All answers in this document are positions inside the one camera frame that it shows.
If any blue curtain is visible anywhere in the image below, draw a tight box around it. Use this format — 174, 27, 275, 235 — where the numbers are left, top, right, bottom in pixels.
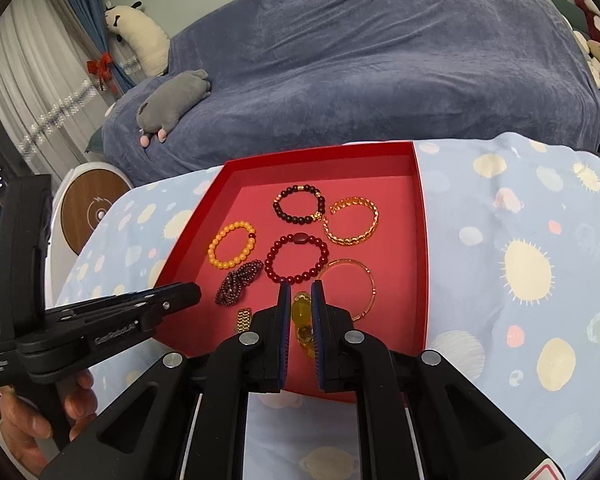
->
47, 0, 136, 96

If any dark wooden bead bracelet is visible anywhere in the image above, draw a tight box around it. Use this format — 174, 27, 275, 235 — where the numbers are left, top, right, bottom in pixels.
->
272, 184, 327, 226

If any red bead bracelet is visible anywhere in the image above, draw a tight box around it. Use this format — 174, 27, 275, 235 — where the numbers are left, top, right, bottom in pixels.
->
264, 232, 329, 286

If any orange bead bracelet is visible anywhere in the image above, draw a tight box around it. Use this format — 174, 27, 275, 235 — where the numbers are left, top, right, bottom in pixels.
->
208, 221, 257, 267

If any grey plush toy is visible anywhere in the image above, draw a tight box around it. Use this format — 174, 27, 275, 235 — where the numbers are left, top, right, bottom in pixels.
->
136, 70, 213, 147

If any person's left hand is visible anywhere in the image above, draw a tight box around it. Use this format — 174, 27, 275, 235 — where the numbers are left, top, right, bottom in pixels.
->
0, 369, 99, 476

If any red bow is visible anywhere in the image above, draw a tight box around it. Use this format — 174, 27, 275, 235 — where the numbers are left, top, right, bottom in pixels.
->
86, 52, 113, 92

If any red cardboard box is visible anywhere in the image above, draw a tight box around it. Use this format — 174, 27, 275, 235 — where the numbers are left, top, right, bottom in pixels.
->
150, 141, 427, 405

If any thin rose gold bangle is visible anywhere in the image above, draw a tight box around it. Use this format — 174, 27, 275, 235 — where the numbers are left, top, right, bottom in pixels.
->
316, 258, 377, 322

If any dark blue blanket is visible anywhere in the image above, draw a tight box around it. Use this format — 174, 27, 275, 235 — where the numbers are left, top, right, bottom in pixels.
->
102, 0, 600, 188

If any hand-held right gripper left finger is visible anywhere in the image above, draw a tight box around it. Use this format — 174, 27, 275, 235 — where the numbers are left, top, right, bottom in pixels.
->
40, 282, 293, 480

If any yellow cat-eye bead bracelet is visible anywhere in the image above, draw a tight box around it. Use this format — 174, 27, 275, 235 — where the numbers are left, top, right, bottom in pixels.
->
291, 291, 318, 358

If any white plush toy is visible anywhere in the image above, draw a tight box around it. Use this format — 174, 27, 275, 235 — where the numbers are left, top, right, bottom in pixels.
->
104, 2, 171, 78

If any white round device wooden face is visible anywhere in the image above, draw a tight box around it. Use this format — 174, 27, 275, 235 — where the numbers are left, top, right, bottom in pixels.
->
47, 162, 133, 281

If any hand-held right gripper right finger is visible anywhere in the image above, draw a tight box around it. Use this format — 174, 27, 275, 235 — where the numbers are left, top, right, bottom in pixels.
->
310, 280, 551, 480

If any white sheer curtain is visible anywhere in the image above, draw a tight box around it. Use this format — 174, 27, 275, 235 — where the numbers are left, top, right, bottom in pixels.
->
0, 0, 106, 181

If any purple garnet bead bracelet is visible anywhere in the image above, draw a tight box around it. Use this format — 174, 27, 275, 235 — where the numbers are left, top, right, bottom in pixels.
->
214, 259, 263, 307

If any gold cuff bracelet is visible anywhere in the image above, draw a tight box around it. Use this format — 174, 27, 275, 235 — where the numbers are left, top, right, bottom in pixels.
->
322, 197, 380, 247

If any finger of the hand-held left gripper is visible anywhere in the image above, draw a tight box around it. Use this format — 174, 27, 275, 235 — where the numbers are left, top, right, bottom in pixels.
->
17, 282, 202, 376
42, 287, 153, 333

